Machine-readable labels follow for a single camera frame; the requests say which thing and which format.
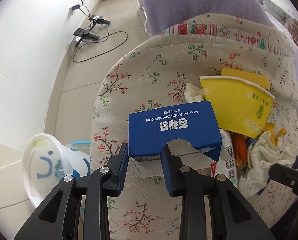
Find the blue biscuit box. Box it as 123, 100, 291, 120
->
128, 101, 222, 161

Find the yellow snack wrapper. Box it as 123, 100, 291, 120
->
259, 122, 287, 146

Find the white AD milk bottle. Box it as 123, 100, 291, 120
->
210, 129, 238, 187

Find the orange snack wrapper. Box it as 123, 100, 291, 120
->
231, 133, 247, 170

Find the white patterned trash bin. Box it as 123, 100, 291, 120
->
22, 133, 91, 207

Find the teal object under bin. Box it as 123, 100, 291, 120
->
71, 140, 91, 148

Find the small white tissue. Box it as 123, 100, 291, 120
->
184, 83, 204, 102

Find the yellow paper cup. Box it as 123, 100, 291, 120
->
200, 76, 274, 139

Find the floral tablecloth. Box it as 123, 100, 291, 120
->
87, 14, 298, 239

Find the yellow sponge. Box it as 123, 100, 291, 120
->
221, 68, 270, 90

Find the black tripod device near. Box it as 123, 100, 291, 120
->
73, 28, 100, 48

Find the black tripod device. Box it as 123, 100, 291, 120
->
73, 28, 100, 48
89, 15, 111, 30

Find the black tripod device far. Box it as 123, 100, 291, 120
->
89, 15, 111, 30

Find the grey pillow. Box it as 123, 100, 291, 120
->
257, 0, 298, 24

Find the wall charger plug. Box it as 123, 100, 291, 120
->
70, 0, 85, 11

